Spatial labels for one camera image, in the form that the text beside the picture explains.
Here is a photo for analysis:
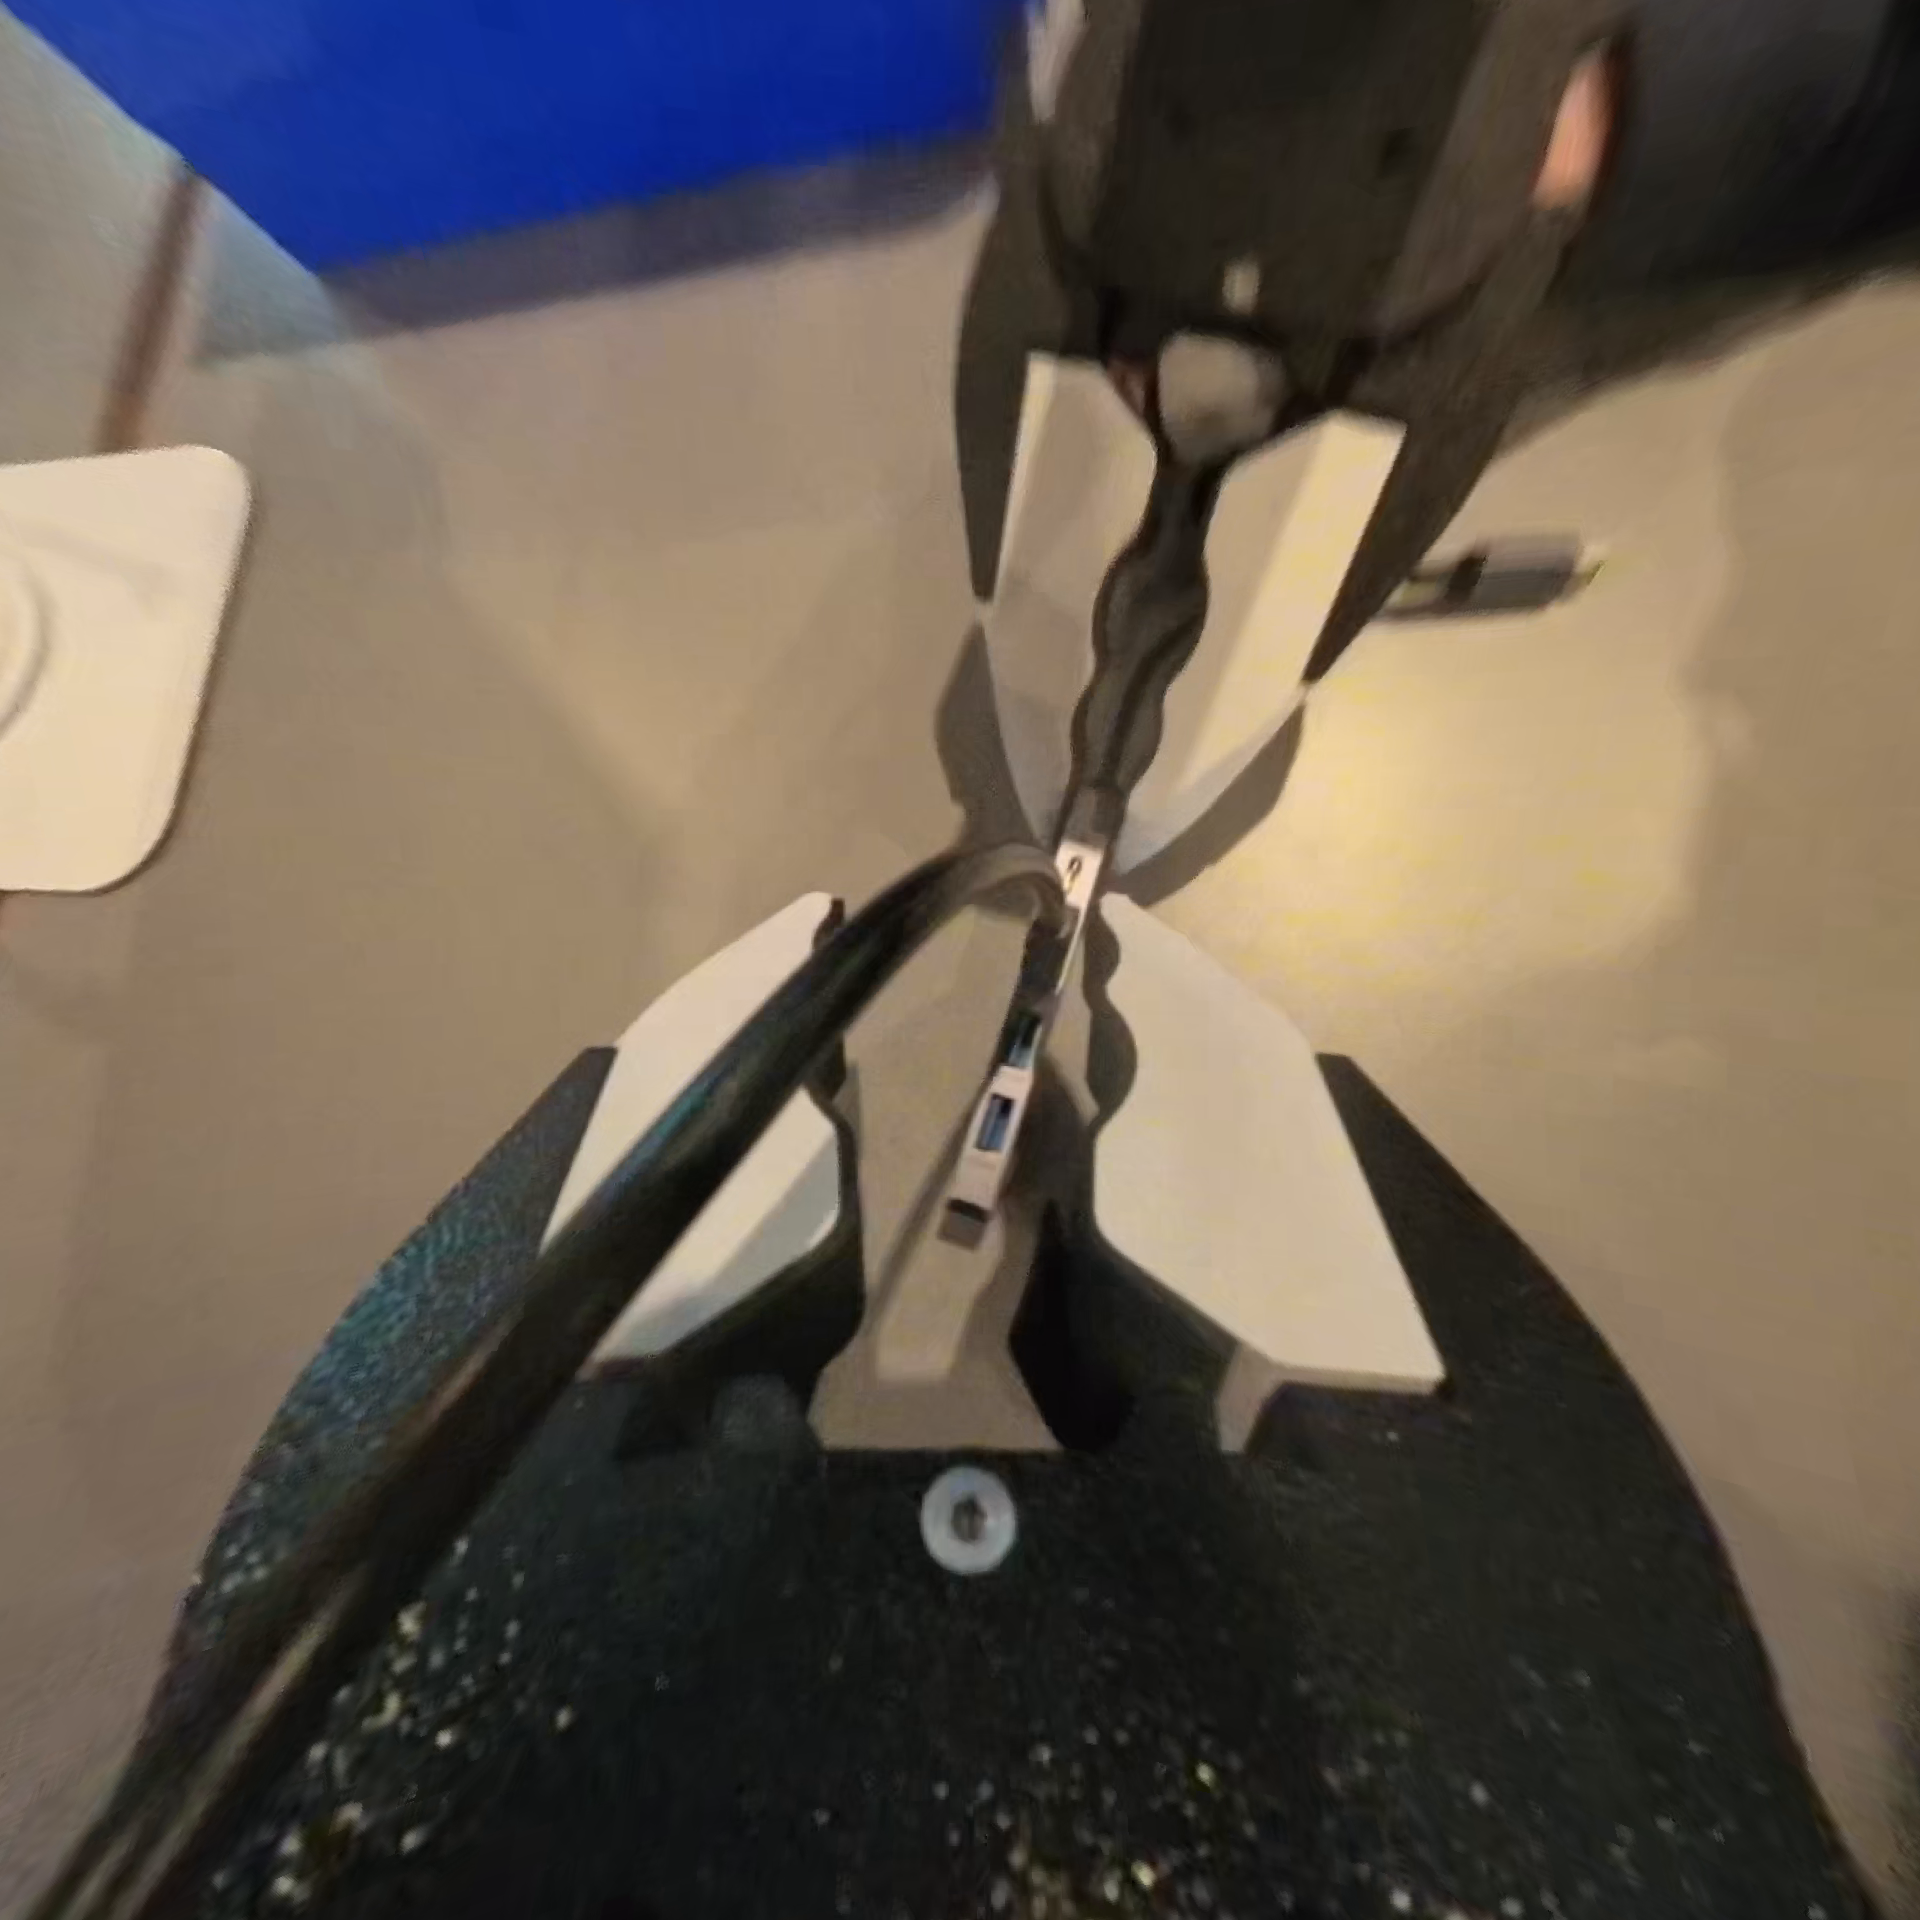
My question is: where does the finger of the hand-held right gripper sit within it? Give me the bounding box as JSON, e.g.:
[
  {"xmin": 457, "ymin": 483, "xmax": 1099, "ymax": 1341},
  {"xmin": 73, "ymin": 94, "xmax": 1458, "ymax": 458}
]
[
  {"xmin": 931, "ymin": 353, "xmax": 1201, "ymax": 847},
  {"xmin": 1101, "ymin": 411, "xmax": 1414, "ymax": 875}
]

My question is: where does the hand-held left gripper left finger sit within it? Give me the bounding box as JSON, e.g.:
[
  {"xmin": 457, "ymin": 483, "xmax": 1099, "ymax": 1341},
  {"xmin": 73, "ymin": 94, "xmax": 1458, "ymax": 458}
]
[{"xmin": 536, "ymin": 892, "xmax": 858, "ymax": 1370}]

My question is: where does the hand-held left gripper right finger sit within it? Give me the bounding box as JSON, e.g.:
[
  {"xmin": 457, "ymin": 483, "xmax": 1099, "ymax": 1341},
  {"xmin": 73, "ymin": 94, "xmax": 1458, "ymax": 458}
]
[{"xmin": 1082, "ymin": 897, "xmax": 1448, "ymax": 1451}]

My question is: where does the black hub cable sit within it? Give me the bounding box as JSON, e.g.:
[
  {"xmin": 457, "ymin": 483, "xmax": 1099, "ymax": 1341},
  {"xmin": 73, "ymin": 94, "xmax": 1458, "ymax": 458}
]
[{"xmin": 30, "ymin": 838, "xmax": 1074, "ymax": 1920}]

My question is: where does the black usb hub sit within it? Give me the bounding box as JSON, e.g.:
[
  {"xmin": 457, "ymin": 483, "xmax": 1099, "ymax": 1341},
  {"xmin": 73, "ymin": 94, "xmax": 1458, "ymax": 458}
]
[{"xmin": 808, "ymin": 884, "xmax": 1104, "ymax": 1454}]

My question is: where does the blue storage bin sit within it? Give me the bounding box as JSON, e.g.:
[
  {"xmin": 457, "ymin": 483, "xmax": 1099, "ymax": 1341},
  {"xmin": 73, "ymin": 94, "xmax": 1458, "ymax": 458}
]
[{"xmin": 0, "ymin": 0, "xmax": 1037, "ymax": 278}]

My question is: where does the person's right hand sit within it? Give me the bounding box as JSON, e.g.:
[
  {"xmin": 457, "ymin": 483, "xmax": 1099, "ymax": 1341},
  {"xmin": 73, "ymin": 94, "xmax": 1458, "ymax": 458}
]
[{"xmin": 1528, "ymin": 45, "xmax": 1625, "ymax": 215}]

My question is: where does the instruction board on white stand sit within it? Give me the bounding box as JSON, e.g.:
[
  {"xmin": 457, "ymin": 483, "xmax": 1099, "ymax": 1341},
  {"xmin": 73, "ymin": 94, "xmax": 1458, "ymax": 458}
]
[{"xmin": 0, "ymin": 445, "xmax": 253, "ymax": 897}]

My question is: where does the black usb cable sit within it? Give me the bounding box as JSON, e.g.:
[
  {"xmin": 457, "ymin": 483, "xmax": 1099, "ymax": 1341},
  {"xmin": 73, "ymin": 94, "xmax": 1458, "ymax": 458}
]
[{"xmin": 1379, "ymin": 532, "xmax": 1607, "ymax": 620}]

